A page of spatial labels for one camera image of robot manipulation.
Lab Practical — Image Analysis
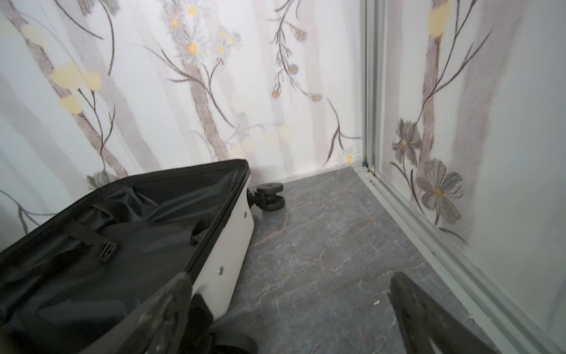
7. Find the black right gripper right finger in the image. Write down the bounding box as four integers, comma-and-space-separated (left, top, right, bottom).
389, 272, 496, 354

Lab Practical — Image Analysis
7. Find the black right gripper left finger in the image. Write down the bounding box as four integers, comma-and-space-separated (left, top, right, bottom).
83, 272, 192, 353

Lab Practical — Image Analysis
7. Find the white hard-shell suitcase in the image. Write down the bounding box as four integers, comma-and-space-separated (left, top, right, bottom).
1, 159, 285, 353

